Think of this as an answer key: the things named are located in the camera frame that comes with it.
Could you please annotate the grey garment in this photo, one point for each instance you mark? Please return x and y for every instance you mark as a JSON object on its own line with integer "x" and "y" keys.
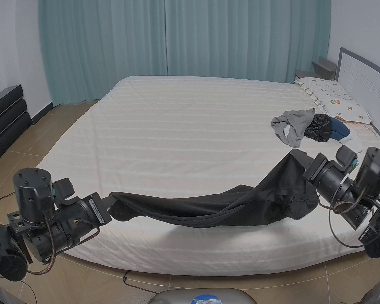
{"x": 296, "y": 125}

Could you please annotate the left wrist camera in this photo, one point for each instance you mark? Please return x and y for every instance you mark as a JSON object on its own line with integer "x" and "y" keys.
{"x": 65, "y": 190}

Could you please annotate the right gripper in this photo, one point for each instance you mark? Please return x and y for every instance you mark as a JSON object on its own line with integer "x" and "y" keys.
{"x": 326, "y": 176}

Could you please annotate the black chest of drawers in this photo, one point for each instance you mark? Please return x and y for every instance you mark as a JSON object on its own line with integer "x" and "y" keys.
{"x": 6, "y": 119}

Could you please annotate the grey bedside table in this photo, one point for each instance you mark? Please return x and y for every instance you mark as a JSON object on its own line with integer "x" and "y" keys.
{"x": 323, "y": 66}

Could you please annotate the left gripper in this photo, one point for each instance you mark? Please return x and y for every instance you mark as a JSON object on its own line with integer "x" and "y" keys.
{"x": 88, "y": 211}

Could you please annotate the black shiny garment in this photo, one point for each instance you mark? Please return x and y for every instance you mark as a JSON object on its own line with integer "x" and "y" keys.
{"x": 319, "y": 128}

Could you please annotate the blue-green curtain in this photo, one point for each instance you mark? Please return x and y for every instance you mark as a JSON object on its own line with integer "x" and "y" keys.
{"x": 104, "y": 36}
{"x": 240, "y": 27}

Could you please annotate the bed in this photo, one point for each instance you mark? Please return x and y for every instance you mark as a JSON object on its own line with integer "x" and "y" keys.
{"x": 177, "y": 138}

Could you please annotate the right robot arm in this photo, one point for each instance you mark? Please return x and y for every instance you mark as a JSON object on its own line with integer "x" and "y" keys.
{"x": 373, "y": 173}

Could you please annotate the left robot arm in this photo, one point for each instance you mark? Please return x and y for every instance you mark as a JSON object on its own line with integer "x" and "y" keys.
{"x": 31, "y": 195}

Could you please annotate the white garment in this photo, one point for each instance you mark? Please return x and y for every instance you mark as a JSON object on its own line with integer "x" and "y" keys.
{"x": 353, "y": 144}

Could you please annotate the dark blue garment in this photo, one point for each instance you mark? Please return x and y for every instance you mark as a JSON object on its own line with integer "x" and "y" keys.
{"x": 338, "y": 130}

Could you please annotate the white printed pillow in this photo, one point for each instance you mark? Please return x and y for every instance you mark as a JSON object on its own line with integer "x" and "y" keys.
{"x": 332, "y": 100}

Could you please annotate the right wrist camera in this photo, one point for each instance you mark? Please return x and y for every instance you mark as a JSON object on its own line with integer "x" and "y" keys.
{"x": 346, "y": 157}

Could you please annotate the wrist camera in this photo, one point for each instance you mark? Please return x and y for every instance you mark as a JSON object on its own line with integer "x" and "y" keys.
{"x": 65, "y": 190}
{"x": 346, "y": 157}

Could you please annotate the black T-shirt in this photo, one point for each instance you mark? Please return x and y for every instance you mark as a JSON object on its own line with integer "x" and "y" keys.
{"x": 209, "y": 211}

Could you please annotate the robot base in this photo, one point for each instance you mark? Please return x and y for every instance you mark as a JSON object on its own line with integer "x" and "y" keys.
{"x": 177, "y": 298}

